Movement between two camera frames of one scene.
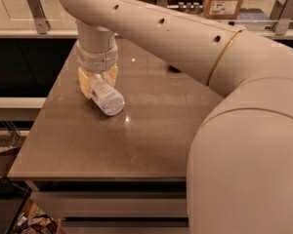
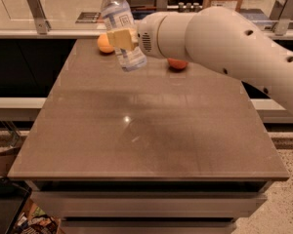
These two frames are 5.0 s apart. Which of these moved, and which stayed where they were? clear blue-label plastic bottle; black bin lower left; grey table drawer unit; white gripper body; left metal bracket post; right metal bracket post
Moved: clear blue-label plastic bottle; white gripper body
Stayed: right metal bracket post; black bin lower left; grey table drawer unit; left metal bracket post
